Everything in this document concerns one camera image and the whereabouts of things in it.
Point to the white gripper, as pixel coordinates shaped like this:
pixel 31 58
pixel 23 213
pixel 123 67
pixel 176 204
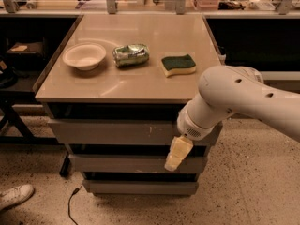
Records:
pixel 189 126

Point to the grey top drawer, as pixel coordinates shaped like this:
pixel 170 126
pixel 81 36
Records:
pixel 113 132

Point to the grey drawer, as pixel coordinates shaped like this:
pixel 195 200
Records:
pixel 125 164
pixel 113 132
pixel 140 187

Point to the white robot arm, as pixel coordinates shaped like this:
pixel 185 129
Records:
pixel 224 91

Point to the grey drawer cabinet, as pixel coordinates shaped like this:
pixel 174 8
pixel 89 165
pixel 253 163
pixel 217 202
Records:
pixel 132 93

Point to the grey middle drawer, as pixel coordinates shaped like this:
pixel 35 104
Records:
pixel 125 164

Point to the grey bottom drawer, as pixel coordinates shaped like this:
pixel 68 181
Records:
pixel 140 187

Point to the green yellow sponge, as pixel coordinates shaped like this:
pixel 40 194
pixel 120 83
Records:
pixel 178 65

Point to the crushed green metal can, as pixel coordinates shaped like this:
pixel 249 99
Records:
pixel 130 55

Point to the white paper bowl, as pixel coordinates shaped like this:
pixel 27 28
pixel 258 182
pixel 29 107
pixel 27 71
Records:
pixel 84 56

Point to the white sneaker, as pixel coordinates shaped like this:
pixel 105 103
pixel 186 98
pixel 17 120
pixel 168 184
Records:
pixel 15 196

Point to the black side table frame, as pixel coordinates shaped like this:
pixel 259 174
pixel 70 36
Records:
pixel 28 105

